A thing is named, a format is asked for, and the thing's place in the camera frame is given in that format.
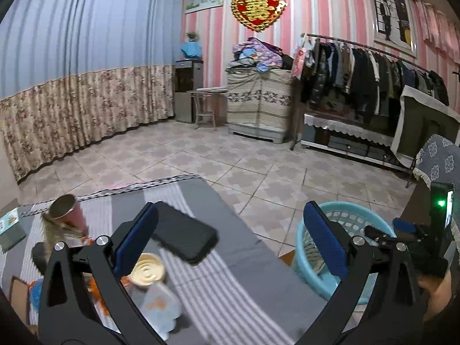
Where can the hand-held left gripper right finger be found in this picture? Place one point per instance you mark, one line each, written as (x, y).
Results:
(323, 239)

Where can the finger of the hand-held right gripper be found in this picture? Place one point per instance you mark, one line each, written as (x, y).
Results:
(379, 236)
(408, 227)

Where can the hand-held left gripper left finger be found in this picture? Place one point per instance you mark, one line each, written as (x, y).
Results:
(136, 239)

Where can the light blue plastic basket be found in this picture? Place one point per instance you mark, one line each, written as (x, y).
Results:
(359, 215)

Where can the black ribbed paper cup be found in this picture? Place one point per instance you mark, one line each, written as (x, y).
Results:
(37, 257)

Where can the person's right hand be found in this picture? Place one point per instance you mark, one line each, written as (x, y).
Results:
(436, 294)

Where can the black glasses case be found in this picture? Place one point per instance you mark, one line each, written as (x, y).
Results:
(183, 233)

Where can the grey patterned chair cover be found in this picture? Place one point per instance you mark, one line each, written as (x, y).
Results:
(442, 161)

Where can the pink metal mug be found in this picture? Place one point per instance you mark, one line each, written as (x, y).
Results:
(77, 219)

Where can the orange snack packet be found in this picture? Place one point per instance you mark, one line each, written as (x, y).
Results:
(94, 289)

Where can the clear plastic packet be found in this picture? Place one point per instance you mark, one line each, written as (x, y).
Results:
(161, 305)

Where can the patterned crumpled wrapper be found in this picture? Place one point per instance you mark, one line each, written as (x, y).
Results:
(57, 231)

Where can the grey striped mat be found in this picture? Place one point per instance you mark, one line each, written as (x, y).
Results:
(233, 276)

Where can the low cabinet with lace cloth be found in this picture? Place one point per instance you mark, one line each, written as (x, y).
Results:
(341, 140)

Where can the cloth covered television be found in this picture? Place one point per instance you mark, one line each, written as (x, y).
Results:
(427, 122)

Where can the blue plastic packet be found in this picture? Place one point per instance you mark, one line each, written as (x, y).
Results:
(35, 294)

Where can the teal cardboard box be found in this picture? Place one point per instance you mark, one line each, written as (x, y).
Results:
(10, 230)

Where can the brown cardboard piece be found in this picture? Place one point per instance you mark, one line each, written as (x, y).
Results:
(19, 298)

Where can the wooden stool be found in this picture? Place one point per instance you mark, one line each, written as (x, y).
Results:
(205, 106)

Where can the cloth covered cabinet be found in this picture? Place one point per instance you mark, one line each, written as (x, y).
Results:
(257, 104)

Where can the grey water dispenser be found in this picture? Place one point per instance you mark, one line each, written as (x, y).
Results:
(188, 93)

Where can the row of hanging clothes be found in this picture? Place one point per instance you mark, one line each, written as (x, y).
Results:
(359, 75)

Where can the pink hanging bag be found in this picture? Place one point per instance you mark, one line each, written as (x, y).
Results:
(298, 63)

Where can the blue and floral curtain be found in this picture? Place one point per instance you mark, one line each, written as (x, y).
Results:
(90, 61)

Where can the metal clothes rack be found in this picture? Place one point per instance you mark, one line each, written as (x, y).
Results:
(359, 45)

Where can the pink window valance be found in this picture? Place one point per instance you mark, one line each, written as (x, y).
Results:
(438, 28)

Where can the pile of folded clothes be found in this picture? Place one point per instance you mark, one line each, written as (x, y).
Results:
(258, 54)

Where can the blue covered water bottle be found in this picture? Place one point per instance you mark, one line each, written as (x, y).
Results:
(190, 48)

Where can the framed wall poster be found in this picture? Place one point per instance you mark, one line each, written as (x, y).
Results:
(393, 19)

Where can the red heart wall decoration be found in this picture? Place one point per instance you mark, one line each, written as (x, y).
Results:
(258, 9)

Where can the landscape wall banner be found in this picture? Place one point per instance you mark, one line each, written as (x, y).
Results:
(204, 0)

